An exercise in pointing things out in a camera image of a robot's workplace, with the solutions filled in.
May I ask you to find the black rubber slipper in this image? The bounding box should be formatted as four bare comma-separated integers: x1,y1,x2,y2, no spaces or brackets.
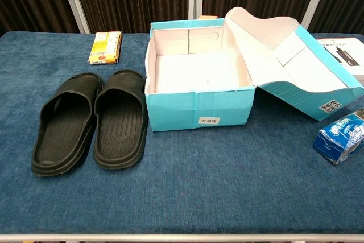
93,68,149,170
31,72,104,177

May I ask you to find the light blue cardboard shoe box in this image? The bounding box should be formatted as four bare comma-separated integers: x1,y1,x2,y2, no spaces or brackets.
144,6,364,133

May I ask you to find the blue foil snack packet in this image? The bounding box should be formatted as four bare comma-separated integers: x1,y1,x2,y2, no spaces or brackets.
312,108,364,166

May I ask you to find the white product box red trim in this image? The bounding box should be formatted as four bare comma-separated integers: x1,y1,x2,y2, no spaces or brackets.
315,37,364,86

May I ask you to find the blue table cloth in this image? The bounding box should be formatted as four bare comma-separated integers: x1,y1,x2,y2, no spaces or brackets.
0,31,364,235

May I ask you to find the yellow snack packet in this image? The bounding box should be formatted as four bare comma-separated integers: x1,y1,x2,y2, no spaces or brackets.
87,30,123,65

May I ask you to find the silver table edge rail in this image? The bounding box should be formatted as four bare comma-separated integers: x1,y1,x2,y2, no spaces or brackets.
0,233,364,243

